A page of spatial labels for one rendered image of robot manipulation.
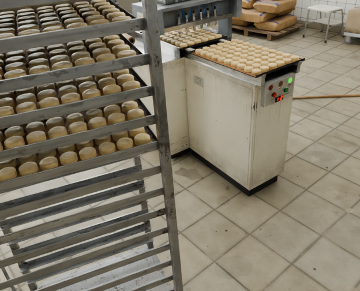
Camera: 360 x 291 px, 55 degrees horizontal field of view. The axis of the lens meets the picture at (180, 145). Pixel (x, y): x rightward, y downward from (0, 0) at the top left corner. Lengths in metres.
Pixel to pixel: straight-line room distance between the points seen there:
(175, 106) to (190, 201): 0.70
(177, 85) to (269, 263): 1.33
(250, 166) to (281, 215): 0.37
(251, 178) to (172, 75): 0.89
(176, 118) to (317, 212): 1.17
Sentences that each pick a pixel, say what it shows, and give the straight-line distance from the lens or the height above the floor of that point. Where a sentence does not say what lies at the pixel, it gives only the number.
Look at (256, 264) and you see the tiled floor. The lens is 2.08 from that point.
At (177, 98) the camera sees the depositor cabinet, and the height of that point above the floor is 0.55.
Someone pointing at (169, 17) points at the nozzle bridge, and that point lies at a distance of 2.47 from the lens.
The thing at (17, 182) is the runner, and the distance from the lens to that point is 1.05.
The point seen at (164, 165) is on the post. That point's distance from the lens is 1.07.
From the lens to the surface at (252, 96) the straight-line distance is 2.03.
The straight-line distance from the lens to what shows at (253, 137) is 2.16.
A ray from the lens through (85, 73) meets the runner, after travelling 0.92.
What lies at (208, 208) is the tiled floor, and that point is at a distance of 2.37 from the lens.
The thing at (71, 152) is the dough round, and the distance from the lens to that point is 1.09.
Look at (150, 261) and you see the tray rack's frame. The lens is 1.91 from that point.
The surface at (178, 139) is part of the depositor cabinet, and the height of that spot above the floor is 0.20.
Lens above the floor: 1.61
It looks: 32 degrees down
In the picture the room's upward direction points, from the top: 4 degrees counter-clockwise
